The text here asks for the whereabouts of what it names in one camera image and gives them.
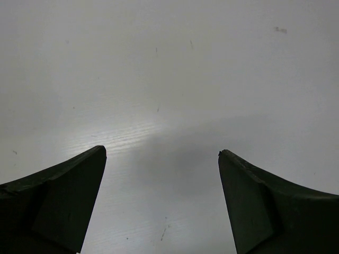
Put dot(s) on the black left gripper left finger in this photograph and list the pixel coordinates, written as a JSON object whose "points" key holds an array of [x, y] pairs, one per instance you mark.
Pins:
{"points": [[49, 211]]}

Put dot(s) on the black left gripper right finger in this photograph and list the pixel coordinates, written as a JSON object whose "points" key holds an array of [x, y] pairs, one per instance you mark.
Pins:
{"points": [[269, 214]]}

